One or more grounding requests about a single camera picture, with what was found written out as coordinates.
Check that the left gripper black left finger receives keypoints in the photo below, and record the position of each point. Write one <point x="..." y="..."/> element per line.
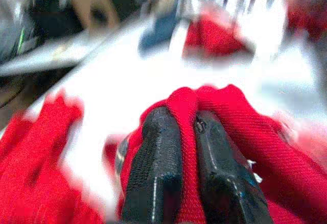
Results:
<point x="155" y="157"/>

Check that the blue cloth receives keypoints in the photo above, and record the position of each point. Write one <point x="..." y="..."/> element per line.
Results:
<point x="155" y="37"/>

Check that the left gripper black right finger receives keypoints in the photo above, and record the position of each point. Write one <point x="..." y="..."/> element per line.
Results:
<point x="219" y="173"/>

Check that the red polo shirt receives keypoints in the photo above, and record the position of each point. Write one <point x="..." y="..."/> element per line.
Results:
<point x="255" y="145"/>

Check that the red cloth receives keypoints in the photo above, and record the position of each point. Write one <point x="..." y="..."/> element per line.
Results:
<point x="214" y="37"/>

